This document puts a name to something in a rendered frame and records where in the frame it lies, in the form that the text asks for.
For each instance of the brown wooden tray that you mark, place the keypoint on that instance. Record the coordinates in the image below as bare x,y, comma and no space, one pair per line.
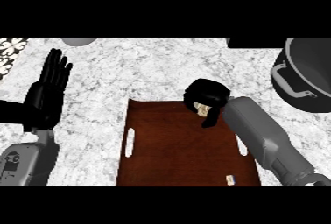
185,145

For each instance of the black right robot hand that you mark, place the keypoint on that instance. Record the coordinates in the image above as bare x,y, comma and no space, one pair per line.
207,93

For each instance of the cream cupcake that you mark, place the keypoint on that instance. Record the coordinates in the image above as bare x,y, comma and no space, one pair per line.
201,109

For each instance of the grey round object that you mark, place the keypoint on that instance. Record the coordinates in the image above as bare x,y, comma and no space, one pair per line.
79,41

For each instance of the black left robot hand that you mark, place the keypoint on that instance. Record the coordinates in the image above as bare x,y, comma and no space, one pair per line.
45,96

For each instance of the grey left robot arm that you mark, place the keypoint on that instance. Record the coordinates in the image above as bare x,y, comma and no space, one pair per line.
25,160

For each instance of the dark grey pot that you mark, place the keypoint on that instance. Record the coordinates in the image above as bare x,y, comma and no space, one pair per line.
306,73

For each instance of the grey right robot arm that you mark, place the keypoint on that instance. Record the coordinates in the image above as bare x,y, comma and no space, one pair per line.
266,140

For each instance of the black and white patterned mat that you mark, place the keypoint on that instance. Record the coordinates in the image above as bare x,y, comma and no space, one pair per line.
9,54

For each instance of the black flat object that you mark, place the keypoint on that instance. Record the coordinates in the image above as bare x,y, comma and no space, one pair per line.
255,42

